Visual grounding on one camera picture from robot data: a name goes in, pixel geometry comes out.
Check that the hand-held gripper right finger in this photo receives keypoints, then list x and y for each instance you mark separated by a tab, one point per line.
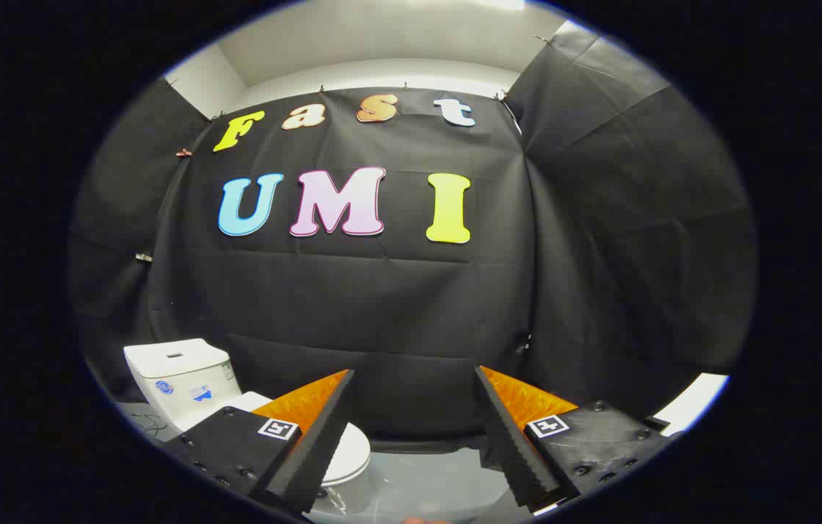
509	451

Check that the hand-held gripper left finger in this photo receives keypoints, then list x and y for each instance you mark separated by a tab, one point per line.
319	451

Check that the white toilet lid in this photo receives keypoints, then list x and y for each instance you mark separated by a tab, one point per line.
352	453

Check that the white toilet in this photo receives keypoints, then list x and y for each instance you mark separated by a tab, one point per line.
178	378

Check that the black backdrop cloth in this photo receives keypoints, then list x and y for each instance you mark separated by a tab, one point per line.
396	306

